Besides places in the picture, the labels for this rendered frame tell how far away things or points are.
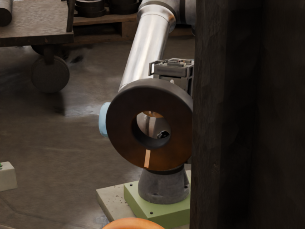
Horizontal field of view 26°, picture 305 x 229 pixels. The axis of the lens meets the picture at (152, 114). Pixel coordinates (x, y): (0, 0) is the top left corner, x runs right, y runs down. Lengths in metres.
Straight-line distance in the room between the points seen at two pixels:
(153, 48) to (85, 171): 1.33
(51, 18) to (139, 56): 2.16
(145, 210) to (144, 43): 0.55
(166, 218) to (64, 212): 0.73
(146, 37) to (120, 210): 0.63
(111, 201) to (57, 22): 1.69
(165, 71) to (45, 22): 2.42
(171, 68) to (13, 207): 1.51
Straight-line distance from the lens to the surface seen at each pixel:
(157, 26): 1.52
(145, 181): 1.87
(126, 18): 4.16
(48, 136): 3.03
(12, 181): 1.55
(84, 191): 2.60
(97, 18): 4.16
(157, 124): 1.19
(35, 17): 3.61
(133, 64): 1.44
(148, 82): 1.03
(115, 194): 2.01
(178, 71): 1.12
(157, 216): 1.82
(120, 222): 1.05
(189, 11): 1.58
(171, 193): 1.86
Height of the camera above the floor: 1.38
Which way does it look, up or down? 26 degrees down
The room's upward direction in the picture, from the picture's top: straight up
